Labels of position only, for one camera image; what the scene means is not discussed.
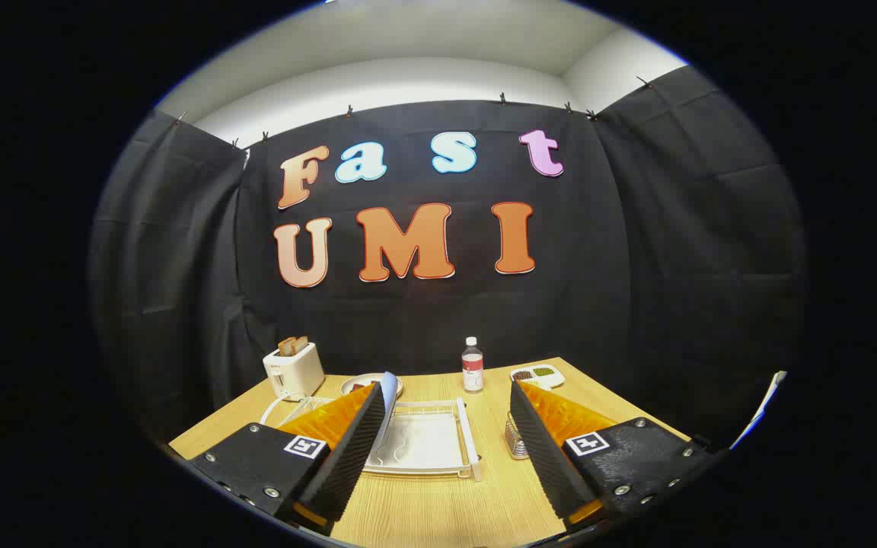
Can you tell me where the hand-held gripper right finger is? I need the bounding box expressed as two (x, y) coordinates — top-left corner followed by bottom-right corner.
(509, 379), (717, 530)

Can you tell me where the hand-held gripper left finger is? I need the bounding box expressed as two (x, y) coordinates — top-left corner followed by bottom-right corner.
(187, 381), (387, 535)

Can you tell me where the metal wire basket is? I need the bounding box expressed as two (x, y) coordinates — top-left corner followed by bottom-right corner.
(505, 411), (531, 460)

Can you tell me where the light blue plate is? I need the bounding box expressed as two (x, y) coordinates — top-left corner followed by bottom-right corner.
(372, 371), (400, 457)

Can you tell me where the white dish rack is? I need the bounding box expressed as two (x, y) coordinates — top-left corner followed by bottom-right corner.
(279, 396), (485, 482)

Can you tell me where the white divided snack dish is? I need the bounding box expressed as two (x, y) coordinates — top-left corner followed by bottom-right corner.
(509, 364), (566, 390)

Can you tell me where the small white plate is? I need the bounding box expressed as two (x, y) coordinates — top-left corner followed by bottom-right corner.
(340, 373), (403, 398)

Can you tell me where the white toaster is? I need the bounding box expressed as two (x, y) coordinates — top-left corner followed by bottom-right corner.
(262, 342), (326, 402)

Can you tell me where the clear bottle with red label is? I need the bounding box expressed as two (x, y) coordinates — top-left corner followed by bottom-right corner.
(461, 337), (485, 393)

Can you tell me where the white toaster cable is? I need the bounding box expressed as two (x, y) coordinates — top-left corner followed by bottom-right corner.
(260, 390), (311, 425)

